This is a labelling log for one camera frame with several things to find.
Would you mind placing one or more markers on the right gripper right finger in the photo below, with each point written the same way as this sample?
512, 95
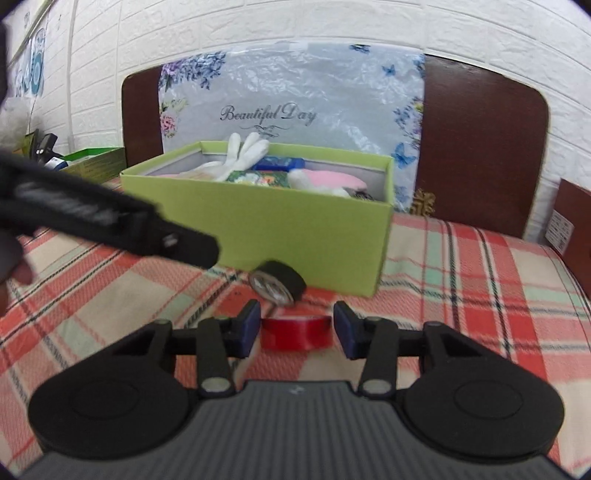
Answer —
374, 340

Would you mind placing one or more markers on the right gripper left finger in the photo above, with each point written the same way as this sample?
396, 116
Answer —
220, 339

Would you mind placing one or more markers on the red tape roll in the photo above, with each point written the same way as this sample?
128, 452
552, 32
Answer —
296, 334

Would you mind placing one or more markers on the black tape roll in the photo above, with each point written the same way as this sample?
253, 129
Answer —
278, 283

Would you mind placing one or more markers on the green small carton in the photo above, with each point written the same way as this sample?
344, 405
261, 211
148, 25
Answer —
275, 179

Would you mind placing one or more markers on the blue small packet box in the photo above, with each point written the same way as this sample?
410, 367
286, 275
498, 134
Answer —
279, 164

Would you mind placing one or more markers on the white pink glove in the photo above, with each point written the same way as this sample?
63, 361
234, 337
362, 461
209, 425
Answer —
235, 159
326, 182

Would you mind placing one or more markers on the person's left hand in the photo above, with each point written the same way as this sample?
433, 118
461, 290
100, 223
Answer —
13, 267

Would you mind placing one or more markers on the green side box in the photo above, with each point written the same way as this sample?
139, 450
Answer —
97, 164

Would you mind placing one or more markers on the red plaid bed sheet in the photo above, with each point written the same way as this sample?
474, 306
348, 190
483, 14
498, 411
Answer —
516, 298

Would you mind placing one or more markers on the green cardboard storage box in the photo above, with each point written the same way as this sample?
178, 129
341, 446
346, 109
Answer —
338, 244

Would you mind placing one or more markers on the dark brown wooden headboard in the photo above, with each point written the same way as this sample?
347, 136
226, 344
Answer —
483, 143

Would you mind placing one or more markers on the brown cardboard box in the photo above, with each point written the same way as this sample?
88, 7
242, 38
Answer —
568, 231

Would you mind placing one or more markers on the floral plastic pillow bag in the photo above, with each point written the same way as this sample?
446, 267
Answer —
355, 97

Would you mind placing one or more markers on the wall poster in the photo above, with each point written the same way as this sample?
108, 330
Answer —
25, 69

